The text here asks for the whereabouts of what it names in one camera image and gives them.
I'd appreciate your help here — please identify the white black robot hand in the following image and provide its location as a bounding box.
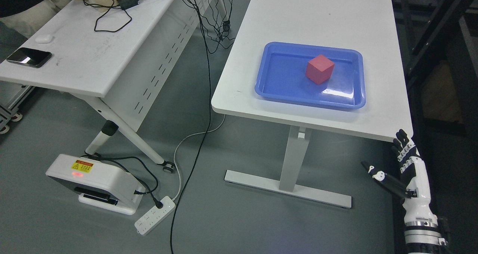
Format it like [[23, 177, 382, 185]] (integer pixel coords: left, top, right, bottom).
[[361, 129, 438, 228]]

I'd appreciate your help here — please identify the pink foam block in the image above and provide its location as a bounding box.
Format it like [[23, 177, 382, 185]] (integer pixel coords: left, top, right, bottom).
[[305, 55, 335, 84]]

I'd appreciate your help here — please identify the white black robot forearm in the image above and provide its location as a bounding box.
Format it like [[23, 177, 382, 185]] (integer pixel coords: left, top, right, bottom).
[[404, 220, 449, 254]]

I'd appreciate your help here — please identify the black metal shelf right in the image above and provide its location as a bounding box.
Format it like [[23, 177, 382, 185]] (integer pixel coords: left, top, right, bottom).
[[392, 0, 478, 254]]

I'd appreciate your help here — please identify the blue plastic tray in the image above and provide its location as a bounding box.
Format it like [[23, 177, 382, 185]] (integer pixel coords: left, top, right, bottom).
[[255, 42, 366, 109]]

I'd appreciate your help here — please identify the white standing desk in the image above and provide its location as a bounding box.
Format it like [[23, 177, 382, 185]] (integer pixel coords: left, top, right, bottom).
[[211, 0, 413, 208]]

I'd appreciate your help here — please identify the white power strip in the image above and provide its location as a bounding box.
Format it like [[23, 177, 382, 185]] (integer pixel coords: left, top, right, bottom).
[[134, 196, 176, 236]]

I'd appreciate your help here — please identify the white box device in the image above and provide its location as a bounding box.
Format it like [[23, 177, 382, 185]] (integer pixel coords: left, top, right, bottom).
[[46, 154, 146, 215]]

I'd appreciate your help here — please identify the white folding table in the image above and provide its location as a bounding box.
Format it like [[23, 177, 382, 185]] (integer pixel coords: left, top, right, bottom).
[[0, 0, 199, 173]]

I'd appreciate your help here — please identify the black power adapter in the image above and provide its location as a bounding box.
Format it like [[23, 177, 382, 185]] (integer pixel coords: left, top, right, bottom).
[[116, 0, 139, 10]]

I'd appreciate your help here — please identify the black smartphone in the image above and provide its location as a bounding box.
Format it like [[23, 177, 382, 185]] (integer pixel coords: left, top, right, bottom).
[[6, 47, 53, 68]]

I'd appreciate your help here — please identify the long black cable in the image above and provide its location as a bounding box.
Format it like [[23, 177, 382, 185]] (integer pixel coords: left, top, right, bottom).
[[170, 0, 239, 254]]

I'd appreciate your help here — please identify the white power cord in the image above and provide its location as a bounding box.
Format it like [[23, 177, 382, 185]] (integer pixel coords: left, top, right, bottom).
[[173, 114, 227, 202]]

